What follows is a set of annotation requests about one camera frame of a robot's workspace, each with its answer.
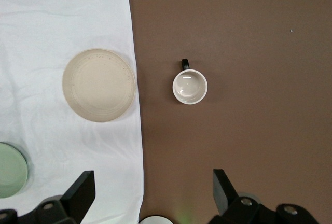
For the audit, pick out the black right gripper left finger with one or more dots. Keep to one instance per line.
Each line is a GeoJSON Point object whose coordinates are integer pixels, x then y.
{"type": "Point", "coordinates": [80, 195]}

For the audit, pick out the white cloth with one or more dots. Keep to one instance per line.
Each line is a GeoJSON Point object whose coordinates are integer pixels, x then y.
{"type": "Point", "coordinates": [52, 14]}

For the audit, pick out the green round plate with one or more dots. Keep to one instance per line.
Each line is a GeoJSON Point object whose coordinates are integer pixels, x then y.
{"type": "Point", "coordinates": [10, 172]}

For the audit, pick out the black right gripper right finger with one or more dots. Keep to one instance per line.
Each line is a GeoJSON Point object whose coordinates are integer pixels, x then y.
{"type": "Point", "coordinates": [223, 193]}

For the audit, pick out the beige round plate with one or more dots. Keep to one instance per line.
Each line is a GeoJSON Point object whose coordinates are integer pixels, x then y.
{"type": "Point", "coordinates": [98, 86]}

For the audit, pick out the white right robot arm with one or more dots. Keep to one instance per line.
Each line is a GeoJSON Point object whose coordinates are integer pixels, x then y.
{"type": "Point", "coordinates": [155, 220]}

